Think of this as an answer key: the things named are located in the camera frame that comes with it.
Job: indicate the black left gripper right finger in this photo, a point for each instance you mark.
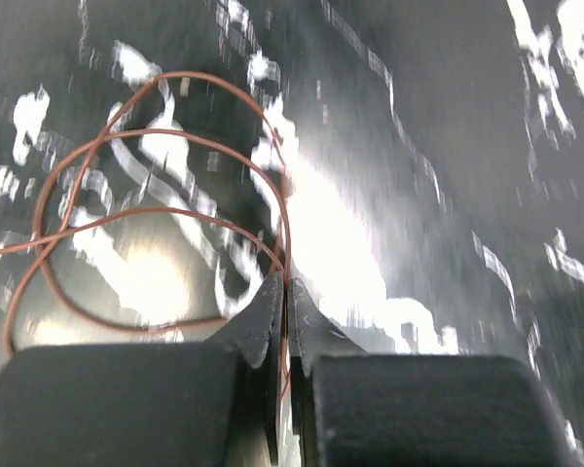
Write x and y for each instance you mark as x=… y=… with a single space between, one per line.
x=354 y=408

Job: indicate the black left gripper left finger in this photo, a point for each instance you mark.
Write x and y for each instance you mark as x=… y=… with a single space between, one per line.
x=200 y=403

